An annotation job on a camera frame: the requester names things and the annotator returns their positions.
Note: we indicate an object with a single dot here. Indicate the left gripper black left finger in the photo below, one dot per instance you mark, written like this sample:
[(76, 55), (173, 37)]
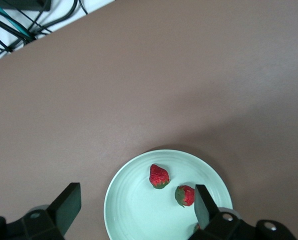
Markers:
[(64, 210)]

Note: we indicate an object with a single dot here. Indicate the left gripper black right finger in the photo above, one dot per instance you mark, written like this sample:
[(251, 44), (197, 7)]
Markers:
[(206, 212)]

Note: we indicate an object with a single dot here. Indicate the red strawberry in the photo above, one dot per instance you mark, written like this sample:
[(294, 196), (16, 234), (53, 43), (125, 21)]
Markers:
[(186, 196), (159, 176)]

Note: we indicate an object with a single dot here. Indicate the pale green round plate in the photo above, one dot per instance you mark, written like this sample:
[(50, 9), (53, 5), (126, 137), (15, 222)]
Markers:
[(144, 215)]

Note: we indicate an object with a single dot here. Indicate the brown table cloth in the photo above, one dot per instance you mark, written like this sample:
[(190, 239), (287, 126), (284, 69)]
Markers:
[(164, 75)]

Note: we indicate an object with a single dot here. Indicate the black power adapter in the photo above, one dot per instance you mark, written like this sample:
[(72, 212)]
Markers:
[(29, 4)]

